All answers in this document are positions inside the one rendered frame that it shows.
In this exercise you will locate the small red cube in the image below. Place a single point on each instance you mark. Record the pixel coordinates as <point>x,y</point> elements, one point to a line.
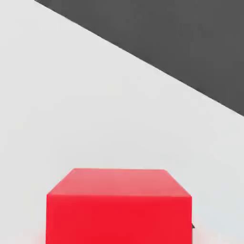
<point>119,215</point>

